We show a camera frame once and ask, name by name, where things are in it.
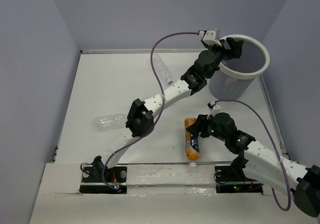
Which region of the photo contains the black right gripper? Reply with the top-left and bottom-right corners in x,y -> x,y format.
185,114 -> 227,142

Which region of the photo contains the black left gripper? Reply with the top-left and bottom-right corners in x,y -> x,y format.
204,38 -> 243,80

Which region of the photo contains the orange blue label bottle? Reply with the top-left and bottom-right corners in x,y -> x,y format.
184,118 -> 200,167

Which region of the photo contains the clear bottle white-blue cap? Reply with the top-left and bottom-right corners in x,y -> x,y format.
152,54 -> 173,85
93,114 -> 127,132

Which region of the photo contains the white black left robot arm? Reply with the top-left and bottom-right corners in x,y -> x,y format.
92,37 -> 244,181

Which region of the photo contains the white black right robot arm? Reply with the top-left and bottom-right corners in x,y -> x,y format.
187,113 -> 320,217

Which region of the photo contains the white round bin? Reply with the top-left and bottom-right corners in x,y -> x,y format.
208,35 -> 270,100

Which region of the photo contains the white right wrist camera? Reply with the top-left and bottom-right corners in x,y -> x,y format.
207,102 -> 221,113

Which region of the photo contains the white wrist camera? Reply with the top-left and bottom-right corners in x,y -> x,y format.
198,28 -> 222,48
207,102 -> 221,113

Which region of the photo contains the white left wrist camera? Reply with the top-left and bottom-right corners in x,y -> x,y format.
198,28 -> 222,48

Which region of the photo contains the aluminium table edge rail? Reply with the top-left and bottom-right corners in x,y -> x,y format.
80,48 -> 204,55

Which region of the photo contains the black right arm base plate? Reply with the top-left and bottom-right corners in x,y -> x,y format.
213,165 -> 263,194

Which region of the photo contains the right aluminium table rail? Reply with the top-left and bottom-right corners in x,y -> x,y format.
258,76 -> 289,158

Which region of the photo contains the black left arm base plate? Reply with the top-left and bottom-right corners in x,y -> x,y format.
79,163 -> 127,194

